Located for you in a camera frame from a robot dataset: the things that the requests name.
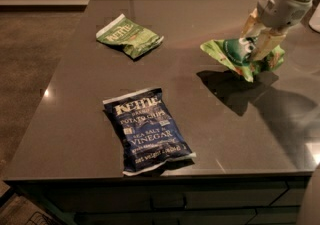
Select green Kettle chip bag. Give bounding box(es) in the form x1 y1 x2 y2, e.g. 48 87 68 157
96 14 164 60

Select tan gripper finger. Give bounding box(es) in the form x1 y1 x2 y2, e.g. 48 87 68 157
249 27 287 61
241 9 263 38

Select green rice chip bag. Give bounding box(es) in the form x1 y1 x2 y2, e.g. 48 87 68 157
200 37 285 82

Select blue Kettle vinegar chip bag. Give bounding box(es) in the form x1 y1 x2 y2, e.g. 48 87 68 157
103 88 196 176

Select dark cabinet drawers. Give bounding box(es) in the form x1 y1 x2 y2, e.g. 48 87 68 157
12 175 310 225

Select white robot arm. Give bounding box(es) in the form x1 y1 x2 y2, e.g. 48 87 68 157
241 0 313 61

